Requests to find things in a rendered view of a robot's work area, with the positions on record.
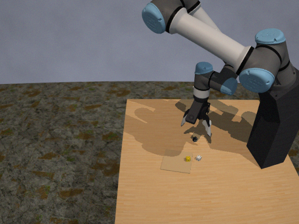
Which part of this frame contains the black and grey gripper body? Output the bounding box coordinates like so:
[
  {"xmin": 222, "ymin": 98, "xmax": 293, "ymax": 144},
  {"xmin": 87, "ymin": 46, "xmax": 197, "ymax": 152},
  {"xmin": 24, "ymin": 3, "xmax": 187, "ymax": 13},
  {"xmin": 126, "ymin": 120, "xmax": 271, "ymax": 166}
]
[{"xmin": 193, "ymin": 95, "xmax": 210, "ymax": 120}]

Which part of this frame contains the tan square mat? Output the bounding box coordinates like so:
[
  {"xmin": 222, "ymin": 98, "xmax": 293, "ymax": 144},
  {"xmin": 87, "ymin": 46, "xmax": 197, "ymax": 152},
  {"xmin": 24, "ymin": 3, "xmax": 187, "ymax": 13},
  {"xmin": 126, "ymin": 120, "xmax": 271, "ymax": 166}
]
[{"xmin": 161, "ymin": 149, "xmax": 193, "ymax": 174}]

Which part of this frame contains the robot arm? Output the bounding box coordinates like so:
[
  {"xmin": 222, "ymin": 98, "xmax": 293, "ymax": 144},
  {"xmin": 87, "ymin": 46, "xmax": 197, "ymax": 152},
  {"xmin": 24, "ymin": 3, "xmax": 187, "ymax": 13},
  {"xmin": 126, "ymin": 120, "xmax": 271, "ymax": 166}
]
[{"xmin": 142, "ymin": 0, "xmax": 296, "ymax": 99}]

